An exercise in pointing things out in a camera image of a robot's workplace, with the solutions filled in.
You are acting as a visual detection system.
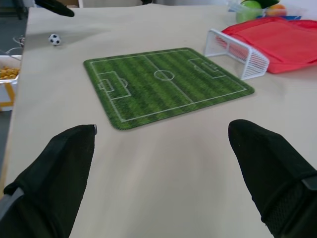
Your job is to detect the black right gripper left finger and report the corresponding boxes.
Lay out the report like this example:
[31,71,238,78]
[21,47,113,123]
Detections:
[0,124,98,238]

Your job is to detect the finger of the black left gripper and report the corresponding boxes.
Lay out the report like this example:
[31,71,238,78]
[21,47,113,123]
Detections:
[34,0,75,18]

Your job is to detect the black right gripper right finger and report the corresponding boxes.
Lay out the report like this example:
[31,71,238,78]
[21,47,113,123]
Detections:
[227,119,317,238]

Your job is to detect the small soccer ball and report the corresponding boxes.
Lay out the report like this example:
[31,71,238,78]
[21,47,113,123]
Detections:
[48,33,62,47]

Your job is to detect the white toy soccer goal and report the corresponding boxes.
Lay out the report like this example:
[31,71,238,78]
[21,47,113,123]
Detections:
[203,28,270,81]

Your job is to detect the green soccer field mat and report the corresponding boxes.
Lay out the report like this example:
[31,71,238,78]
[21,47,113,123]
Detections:
[83,47,256,132]

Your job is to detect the white bin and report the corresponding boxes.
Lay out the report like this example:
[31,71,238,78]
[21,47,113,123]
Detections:
[0,55,22,111]

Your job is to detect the yellow snack pieces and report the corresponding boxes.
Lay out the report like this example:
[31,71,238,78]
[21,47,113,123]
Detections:
[0,66,20,80]

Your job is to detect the yellow wooden stand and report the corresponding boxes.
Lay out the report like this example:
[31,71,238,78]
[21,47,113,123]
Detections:
[0,83,16,111]

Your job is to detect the red fabric bag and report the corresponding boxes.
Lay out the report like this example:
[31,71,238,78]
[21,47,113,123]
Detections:
[221,16,317,74]

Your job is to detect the green apple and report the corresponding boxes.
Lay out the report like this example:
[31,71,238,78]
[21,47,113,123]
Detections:
[235,0,264,24]

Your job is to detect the orange fruit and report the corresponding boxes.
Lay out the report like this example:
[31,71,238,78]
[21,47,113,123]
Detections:
[266,4,287,17]

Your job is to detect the clear plastic fruit container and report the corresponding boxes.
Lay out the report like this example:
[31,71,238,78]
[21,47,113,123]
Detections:
[227,0,308,24]

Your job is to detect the dark green vegetable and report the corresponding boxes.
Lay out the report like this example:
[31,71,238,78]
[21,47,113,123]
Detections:
[257,0,281,8]

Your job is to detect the white cable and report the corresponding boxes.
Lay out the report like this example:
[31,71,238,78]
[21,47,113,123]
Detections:
[4,35,26,55]

